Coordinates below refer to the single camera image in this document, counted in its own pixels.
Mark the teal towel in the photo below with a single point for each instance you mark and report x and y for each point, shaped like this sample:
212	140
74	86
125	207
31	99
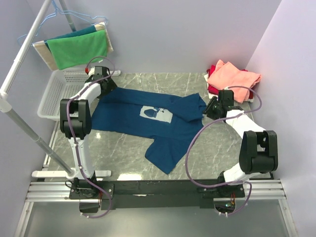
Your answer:
74	33

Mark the blue wire hanger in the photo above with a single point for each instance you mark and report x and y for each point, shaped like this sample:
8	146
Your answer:
50	10

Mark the green towel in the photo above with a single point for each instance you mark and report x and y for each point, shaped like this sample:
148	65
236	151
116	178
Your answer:
78	50

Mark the black base beam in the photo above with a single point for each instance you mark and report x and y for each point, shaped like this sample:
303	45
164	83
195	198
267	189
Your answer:
154	193

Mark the salmon folded t shirt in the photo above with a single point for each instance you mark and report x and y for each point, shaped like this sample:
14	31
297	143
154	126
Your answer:
226	75

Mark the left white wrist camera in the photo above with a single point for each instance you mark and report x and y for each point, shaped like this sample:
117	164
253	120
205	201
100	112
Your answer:
90	71

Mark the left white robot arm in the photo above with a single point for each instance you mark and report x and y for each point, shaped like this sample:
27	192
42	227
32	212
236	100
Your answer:
76	122

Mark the white folded t shirt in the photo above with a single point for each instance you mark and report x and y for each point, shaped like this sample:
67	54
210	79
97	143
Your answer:
210	95

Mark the aluminium rail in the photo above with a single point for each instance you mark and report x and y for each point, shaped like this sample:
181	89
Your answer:
58	192

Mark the white clothes rack pole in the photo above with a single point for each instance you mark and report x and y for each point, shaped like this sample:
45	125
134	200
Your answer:
7	109

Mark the white plastic laundry basket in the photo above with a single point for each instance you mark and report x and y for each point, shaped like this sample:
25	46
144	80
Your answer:
61	85

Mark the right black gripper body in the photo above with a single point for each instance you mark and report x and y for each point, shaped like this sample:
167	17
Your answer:
212	109

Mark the blue t shirt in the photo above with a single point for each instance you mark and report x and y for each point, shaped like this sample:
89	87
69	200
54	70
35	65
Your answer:
171	121

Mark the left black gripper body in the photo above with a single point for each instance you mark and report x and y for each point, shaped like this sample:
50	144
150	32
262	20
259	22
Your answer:
110	86

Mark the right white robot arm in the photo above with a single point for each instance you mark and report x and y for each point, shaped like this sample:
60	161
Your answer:
258	152

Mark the white rack foot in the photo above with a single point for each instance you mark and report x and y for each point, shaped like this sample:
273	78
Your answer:
115	73

